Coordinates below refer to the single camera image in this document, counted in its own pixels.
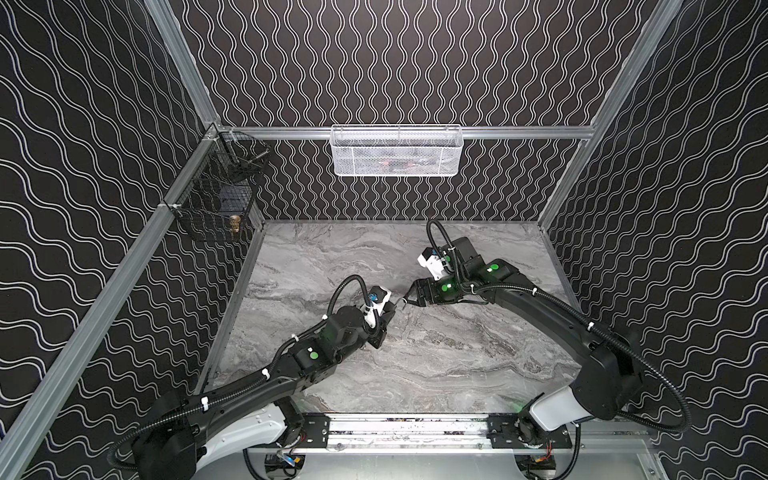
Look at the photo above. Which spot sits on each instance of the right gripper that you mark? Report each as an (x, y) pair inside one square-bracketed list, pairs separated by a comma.
[(426, 291)]

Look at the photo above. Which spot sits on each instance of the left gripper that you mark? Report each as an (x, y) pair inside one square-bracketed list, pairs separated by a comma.
[(383, 324)]

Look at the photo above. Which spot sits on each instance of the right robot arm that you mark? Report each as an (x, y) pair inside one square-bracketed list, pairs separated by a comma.
[(608, 374)]

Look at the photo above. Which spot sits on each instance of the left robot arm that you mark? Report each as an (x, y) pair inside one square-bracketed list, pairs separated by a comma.
[(181, 428)]

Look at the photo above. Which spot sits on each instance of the white mesh basket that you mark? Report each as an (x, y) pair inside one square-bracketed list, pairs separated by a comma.
[(391, 150)]

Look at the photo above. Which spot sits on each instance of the brass object in basket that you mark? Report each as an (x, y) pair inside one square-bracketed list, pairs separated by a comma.
[(235, 224)]

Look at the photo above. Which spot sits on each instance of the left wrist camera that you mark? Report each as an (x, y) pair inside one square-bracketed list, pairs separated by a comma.
[(378, 300)]

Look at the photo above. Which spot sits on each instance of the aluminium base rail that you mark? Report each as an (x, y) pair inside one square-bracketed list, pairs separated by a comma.
[(408, 434)]

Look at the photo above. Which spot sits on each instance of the black wire basket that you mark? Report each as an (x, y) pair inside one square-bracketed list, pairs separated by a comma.
[(224, 182)]

